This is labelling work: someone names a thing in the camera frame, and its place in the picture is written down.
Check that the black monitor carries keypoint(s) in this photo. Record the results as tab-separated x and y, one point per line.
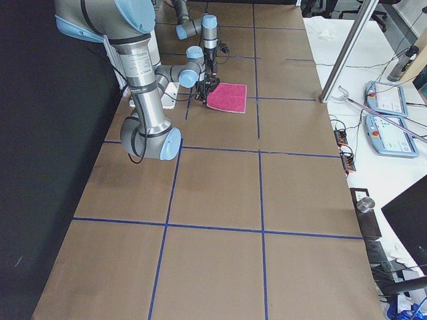
406	214

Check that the blue teach pendant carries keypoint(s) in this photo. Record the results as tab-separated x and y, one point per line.
387	139
386	98

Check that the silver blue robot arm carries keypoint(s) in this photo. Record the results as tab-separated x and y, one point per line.
207	27
129	28

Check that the upper blue teach pendant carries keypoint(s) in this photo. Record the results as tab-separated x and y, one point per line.
386	98

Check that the pink towel with white edge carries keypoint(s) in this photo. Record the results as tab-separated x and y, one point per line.
228	97

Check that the crumpled white tissue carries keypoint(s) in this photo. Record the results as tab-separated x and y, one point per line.
327	35

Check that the aluminium frame post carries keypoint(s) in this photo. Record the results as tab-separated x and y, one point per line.
359	24

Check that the black box under cup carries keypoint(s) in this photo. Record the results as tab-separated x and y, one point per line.
367	221

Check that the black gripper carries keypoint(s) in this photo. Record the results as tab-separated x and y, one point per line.
213	82
209	68

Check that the lower blue teach pendant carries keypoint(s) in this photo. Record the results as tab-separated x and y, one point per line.
387	139

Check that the small metal cup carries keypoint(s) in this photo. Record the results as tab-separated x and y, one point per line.
365	205

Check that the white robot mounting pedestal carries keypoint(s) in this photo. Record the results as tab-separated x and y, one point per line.
169	97

